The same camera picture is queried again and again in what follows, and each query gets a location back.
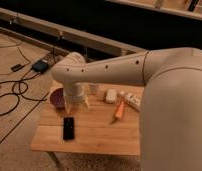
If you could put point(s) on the black power adapter box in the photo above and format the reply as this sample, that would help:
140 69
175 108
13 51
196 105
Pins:
40 66

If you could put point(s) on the orange handled tool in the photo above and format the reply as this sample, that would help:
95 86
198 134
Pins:
119 112

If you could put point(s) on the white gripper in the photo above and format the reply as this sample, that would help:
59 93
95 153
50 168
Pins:
74 93

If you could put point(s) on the white rectangular box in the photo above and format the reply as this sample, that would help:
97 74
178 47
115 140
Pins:
111 96

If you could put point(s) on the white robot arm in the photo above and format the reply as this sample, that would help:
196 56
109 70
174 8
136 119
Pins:
170 126

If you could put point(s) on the small black device on floor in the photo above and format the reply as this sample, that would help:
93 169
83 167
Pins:
16 67

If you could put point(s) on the long wooden beam rail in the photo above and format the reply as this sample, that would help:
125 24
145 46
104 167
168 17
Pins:
69 34

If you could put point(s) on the dark purple ceramic bowl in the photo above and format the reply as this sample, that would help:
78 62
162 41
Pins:
56 98

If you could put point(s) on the black remote control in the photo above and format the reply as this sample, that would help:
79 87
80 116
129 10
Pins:
68 128

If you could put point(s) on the small wooden table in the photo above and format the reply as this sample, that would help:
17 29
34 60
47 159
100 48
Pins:
94 132

